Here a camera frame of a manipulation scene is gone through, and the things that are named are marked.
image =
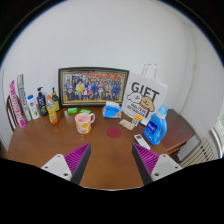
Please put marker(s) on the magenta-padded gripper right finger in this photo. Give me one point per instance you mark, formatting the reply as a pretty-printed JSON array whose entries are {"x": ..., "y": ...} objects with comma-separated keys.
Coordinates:
[{"x": 145, "y": 159}]

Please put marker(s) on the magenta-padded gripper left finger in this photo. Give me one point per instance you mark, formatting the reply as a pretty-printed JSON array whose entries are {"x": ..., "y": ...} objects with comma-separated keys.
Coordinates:
[{"x": 78, "y": 159}]

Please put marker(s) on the orange-capped juice bottle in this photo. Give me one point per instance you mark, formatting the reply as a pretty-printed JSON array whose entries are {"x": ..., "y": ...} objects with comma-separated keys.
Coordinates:
[{"x": 52, "y": 115}]

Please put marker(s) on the white remote control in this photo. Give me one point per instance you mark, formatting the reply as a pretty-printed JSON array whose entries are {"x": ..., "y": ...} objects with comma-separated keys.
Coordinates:
[{"x": 142, "y": 141}]

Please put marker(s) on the blue detergent bottle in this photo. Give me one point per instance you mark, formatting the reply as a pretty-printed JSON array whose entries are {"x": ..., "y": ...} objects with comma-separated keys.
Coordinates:
[{"x": 155, "y": 130}]

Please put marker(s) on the pink mug with yellow spots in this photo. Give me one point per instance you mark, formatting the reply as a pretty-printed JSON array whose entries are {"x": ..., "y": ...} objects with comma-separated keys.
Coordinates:
[{"x": 82, "y": 125}]

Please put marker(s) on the puzzle cube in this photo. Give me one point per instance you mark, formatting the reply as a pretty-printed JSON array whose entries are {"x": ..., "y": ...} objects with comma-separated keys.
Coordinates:
[{"x": 137, "y": 120}]

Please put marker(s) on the small flat printed packet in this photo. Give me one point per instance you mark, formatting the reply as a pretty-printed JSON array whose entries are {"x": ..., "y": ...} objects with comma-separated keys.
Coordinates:
[{"x": 126, "y": 124}]

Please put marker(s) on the flat round red coaster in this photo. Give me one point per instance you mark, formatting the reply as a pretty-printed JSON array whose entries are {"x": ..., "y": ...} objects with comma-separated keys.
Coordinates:
[{"x": 113, "y": 133}]

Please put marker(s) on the dark wooden side table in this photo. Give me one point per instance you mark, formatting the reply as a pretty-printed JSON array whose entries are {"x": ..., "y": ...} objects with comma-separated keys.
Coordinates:
[{"x": 178, "y": 130}]

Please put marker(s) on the green soap bar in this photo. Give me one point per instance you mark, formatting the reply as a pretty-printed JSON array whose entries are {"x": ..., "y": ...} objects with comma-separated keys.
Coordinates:
[
  {"x": 72, "y": 110},
  {"x": 85, "y": 111}
]

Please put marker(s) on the white radiator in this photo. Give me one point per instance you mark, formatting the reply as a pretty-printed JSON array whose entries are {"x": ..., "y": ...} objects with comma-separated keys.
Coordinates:
[{"x": 199, "y": 152}]

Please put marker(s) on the blue tissue pack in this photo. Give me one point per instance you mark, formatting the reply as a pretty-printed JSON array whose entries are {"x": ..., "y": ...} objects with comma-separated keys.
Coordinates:
[{"x": 112, "y": 110}]

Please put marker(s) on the dark blue pump bottle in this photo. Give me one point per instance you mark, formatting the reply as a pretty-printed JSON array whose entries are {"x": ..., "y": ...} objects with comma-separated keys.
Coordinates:
[{"x": 42, "y": 103}]

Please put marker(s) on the white blue-capped shampoo bottle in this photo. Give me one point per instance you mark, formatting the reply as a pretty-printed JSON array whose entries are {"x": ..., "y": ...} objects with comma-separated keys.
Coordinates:
[{"x": 34, "y": 108}]

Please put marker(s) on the white paper gift bag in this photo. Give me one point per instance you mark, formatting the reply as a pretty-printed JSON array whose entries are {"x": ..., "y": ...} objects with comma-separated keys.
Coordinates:
[{"x": 146, "y": 86}]

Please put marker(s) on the framed group picture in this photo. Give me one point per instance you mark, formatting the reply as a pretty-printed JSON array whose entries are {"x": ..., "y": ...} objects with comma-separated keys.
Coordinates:
[{"x": 93, "y": 86}]

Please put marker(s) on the window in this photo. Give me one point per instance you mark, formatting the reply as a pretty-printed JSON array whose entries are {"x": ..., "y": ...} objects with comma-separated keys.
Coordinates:
[{"x": 220, "y": 130}]

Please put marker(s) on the tall pink box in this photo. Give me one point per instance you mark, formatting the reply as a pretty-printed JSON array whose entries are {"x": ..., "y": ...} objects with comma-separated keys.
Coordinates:
[{"x": 16, "y": 105}]

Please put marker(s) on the wooden chair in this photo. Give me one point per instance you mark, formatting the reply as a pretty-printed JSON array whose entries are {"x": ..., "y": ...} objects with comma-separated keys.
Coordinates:
[{"x": 10, "y": 113}]

